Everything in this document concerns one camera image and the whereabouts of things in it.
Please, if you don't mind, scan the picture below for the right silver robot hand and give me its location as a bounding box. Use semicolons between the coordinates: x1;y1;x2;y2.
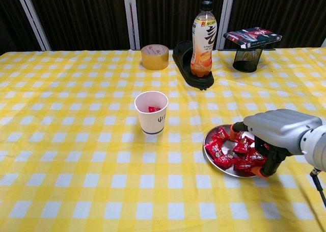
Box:
228;109;323;179

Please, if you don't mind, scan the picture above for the metal bowl of red candies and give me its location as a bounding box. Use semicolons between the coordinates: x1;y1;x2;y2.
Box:
203;124;270;178

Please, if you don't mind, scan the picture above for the white paper cup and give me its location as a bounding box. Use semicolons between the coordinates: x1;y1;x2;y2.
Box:
134;91;169;138

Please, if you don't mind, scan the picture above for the black small bowl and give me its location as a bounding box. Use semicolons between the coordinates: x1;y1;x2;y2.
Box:
232;45;267;73

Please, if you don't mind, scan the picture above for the black oval plastic tray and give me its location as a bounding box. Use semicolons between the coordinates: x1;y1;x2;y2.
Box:
172;40;215;91

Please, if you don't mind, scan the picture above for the black pleated curtain panel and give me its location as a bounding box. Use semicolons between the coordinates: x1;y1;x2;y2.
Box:
25;0;131;51
0;0;43;55
224;0;326;49
134;0;226;50

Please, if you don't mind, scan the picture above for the orange drink plastic bottle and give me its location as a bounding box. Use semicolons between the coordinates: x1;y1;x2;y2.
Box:
190;1;219;78

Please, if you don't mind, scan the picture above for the brown packing tape roll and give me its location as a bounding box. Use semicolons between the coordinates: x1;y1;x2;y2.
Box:
141;44;169;71

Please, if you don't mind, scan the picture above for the yellow white checked tablecloth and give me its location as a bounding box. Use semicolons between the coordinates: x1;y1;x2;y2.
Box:
0;47;326;232

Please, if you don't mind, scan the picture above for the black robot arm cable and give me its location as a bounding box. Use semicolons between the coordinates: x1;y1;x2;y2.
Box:
309;167;326;210

